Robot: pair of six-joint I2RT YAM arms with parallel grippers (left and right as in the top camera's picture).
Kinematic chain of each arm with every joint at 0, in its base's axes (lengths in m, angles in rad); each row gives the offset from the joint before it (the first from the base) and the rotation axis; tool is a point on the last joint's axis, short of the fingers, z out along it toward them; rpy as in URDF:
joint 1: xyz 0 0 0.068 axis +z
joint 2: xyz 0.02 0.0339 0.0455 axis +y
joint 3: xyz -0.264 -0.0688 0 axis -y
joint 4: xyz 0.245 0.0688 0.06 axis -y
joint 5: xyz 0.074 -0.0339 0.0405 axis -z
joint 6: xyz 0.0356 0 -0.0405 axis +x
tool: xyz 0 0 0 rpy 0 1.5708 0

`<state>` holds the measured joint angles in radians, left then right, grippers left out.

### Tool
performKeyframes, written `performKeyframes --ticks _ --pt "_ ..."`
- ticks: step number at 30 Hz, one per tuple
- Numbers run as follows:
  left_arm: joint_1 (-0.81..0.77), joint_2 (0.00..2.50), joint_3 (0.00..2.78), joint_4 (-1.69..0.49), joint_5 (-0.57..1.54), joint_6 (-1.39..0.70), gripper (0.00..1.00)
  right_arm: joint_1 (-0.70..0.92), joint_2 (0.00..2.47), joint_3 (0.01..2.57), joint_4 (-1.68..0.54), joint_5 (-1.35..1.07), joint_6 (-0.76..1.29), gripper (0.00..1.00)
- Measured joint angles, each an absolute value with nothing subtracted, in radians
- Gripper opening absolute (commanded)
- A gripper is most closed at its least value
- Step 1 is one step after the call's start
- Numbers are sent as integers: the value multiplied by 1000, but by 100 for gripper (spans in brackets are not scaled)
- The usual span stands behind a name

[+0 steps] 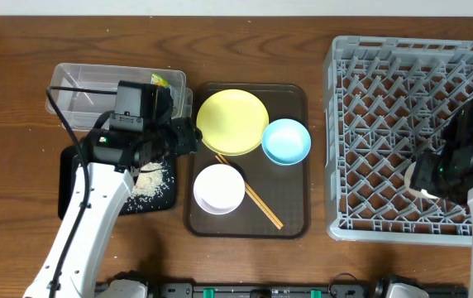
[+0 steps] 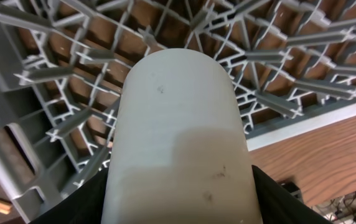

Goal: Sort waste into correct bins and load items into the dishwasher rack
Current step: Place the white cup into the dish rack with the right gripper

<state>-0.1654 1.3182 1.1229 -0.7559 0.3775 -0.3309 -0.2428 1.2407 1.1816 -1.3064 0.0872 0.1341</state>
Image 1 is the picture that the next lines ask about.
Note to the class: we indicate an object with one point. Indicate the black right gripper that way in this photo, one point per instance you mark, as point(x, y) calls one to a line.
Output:
point(423, 177)

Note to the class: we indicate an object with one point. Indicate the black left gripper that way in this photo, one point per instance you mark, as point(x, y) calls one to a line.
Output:
point(185, 135)

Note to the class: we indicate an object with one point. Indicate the green yellow snack wrapper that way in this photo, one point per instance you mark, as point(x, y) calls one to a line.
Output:
point(159, 81)

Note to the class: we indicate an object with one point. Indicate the light blue bowl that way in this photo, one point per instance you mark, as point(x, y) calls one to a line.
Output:
point(286, 142)

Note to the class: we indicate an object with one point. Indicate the cream white cup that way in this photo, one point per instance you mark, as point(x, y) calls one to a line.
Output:
point(420, 180)

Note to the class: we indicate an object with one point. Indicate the grey plastic dishwasher rack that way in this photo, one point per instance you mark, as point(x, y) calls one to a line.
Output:
point(386, 101)

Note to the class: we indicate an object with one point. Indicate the yellow plate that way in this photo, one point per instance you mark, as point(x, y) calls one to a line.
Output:
point(232, 122)

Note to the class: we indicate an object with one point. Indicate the pile of white rice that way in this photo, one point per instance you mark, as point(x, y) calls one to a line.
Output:
point(153, 190)

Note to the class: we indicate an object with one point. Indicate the black plastic tray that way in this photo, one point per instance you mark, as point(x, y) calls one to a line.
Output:
point(68, 165)

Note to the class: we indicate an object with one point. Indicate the wooden chopstick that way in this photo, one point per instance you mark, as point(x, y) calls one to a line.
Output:
point(257, 200)
point(254, 169)

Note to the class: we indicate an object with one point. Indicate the brown plastic serving tray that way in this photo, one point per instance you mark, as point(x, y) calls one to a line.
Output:
point(288, 188)

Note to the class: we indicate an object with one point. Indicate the black rail with green clips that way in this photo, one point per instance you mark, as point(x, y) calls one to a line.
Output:
point(134, 284)

